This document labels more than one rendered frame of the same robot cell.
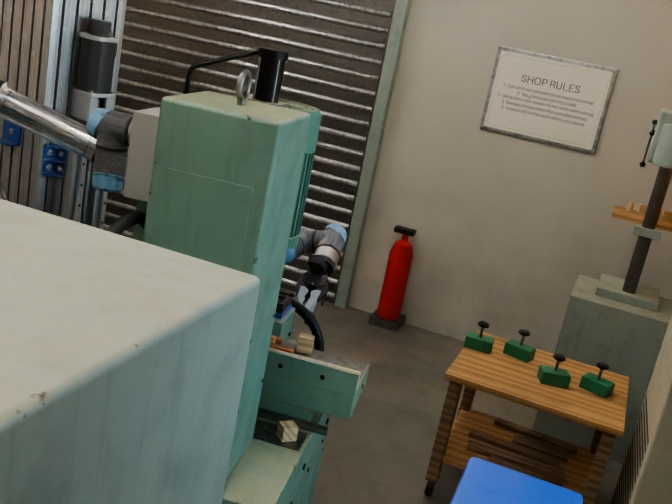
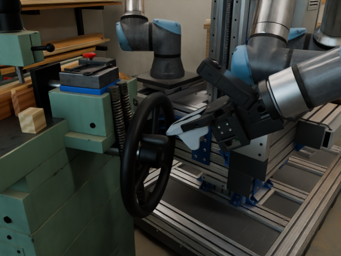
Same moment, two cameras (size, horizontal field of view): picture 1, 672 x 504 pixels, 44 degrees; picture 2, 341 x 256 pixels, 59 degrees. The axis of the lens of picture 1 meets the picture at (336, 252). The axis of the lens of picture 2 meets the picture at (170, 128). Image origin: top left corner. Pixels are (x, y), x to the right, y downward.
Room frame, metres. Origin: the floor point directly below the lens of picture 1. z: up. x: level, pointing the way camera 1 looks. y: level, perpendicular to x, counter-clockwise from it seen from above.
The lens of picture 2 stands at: (2.27, -0.47, 1.15)
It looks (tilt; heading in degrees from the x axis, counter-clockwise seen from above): 25 degrees down; 99
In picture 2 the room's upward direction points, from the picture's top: straight up
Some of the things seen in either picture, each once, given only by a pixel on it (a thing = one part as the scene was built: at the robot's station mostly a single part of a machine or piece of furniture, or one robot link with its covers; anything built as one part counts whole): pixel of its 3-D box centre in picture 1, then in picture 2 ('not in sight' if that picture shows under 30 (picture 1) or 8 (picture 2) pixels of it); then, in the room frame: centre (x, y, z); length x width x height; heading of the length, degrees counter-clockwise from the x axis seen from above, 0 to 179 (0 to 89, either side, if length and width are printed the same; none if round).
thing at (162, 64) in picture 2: not in sight; (167, 63); (2.04, 0.81, 0.87); 0.15 x 0.15 x 0.10
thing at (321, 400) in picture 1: (247, 352); (66, 117); (1.90, 0.17, 0.87); 0.61 x 0.30 x 0.06; 81
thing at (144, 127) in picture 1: (154, 154); not in sight; (1.50, 0.37, 1.40); 0.10 x 0.06 x 0.16; 171
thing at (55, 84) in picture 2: not in sight; (59, 85); (1.89, 0.17, 0.95); 0.09 x 0.07 x 0.09; 81
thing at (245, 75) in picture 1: (243, 87); not in sight; (1.50, 0.22, 1.55); 0.06 x 0.02 x 0.07; 171
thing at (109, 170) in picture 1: (110, 166); not in sight; (1.96, 0.58, 1.25); 0.11 x 0.08 x 0.11; 9
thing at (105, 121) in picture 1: (113, 127); not in sight; (1.94, 0.58, 1.35); 0.11 x 0.08 x 0.09; 81
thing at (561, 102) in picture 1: (546, 99); not in sight; (4.60, -0.96, 1.48); 0.64 x 0.02 x 0.46; 73
